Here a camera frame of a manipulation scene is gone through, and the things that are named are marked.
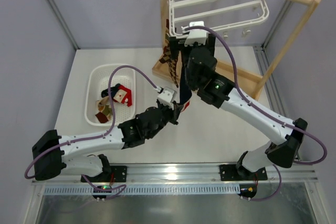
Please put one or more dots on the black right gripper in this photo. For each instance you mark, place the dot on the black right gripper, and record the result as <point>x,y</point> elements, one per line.
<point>174,42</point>

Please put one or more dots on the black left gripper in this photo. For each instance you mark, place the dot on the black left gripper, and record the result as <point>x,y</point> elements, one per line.
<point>172,114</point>

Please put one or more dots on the navy sock beige red toe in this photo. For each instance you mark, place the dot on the navy sock beige red toe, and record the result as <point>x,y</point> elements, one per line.
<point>185,92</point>

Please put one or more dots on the beige striped green sock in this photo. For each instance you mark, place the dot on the beige striped green sock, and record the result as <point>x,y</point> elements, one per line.
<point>104,108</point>

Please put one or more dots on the navy blue sock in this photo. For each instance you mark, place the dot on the navy blue sock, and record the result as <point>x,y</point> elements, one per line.
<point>116,94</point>

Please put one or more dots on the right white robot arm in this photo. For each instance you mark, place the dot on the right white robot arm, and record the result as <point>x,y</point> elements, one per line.
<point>285,135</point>

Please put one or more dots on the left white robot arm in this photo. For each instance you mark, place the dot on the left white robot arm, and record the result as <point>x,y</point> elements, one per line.
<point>54,154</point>

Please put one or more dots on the white plastic clip hanger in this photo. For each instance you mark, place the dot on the white plastic clip hanger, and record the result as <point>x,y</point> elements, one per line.
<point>221,16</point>

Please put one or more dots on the brown argyle sock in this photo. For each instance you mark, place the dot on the brown argyle sock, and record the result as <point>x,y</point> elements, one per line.
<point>165,57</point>

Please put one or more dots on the wooden rack with tray base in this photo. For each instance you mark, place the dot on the wooden rack with tray base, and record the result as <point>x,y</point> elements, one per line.
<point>252,83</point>

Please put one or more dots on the white perforated plastic basket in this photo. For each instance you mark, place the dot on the white perforated plastic basket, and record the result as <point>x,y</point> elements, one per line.
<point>98,81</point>

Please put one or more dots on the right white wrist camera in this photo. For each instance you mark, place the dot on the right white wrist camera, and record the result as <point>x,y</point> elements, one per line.
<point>193,36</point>

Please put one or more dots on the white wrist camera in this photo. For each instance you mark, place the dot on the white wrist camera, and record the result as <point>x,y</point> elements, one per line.
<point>193,36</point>
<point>168,93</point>

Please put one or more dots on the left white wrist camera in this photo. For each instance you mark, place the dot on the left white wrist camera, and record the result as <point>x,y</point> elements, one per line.
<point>168,93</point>

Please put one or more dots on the aluminium mounting rail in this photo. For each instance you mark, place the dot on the aluminium mounting rail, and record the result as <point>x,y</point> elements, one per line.
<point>206,172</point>

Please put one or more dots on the slotted grey cable duct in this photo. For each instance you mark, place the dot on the slotted grey cable duct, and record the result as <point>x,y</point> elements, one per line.
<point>140,190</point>

